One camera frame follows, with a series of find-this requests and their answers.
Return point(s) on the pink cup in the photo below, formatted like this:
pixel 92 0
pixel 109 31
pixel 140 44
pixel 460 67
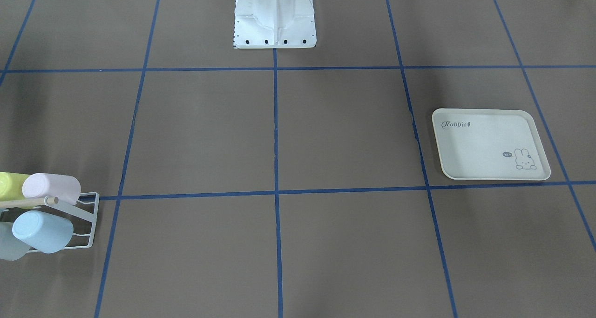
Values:
pixel 66 188

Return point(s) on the blue cup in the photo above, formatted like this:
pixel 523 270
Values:
pixel 45 232

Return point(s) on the yellow cup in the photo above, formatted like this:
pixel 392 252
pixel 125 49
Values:
pixel 11 185

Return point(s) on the grey cup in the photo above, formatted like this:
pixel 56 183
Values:
pixel 11 248

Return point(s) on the beige plastic tray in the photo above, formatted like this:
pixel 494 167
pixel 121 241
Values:
pixel 489 144

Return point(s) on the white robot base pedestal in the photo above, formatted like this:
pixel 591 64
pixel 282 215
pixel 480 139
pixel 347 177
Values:
pixel 269 24

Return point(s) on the white wire cup rack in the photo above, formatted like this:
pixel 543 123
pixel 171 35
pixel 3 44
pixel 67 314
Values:
pixel 83 216

